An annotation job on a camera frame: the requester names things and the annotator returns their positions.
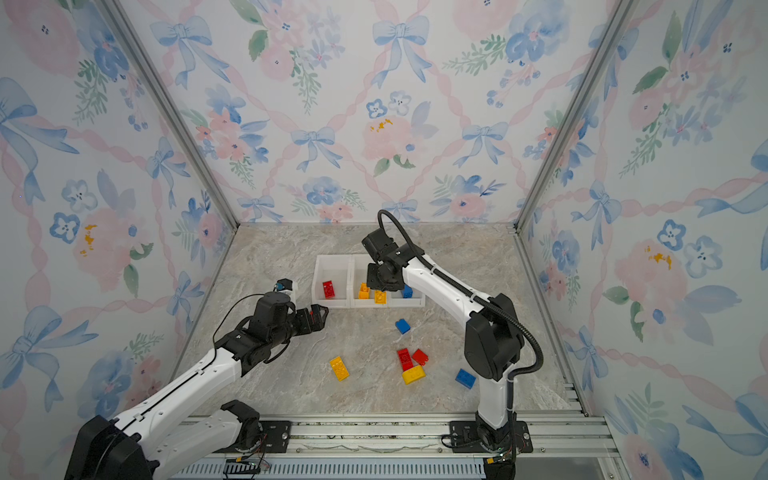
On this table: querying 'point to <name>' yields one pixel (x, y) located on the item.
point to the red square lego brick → (329, 290)
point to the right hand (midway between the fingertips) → (375, 281)
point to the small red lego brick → (420, 357)
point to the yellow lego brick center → (413, 374)
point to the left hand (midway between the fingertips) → (316, 309)
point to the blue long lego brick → (465, 378)
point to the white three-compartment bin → (340, 281)
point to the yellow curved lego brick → (364, 292)
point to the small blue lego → (402, 326)
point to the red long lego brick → (405, 359)
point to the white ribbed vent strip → (340, 470)
